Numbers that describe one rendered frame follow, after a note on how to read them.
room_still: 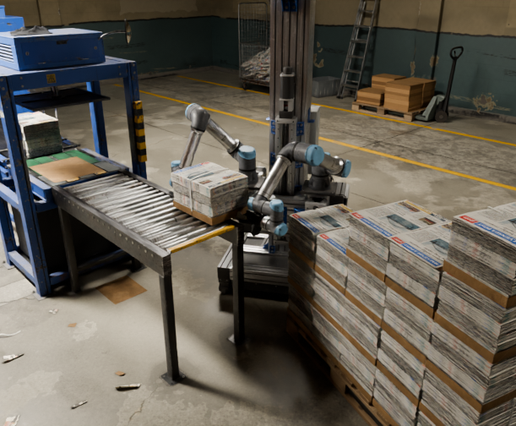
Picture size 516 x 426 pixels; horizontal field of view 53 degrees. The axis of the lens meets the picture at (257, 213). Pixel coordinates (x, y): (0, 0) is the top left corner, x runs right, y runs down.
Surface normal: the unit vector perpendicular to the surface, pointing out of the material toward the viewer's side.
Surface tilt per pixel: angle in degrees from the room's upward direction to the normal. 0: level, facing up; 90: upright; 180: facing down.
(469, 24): 90
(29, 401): 0
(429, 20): 90
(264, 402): 0
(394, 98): 90
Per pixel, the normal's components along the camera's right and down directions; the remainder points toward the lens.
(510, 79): -0.73, 0.28
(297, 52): -0.22, 0.40
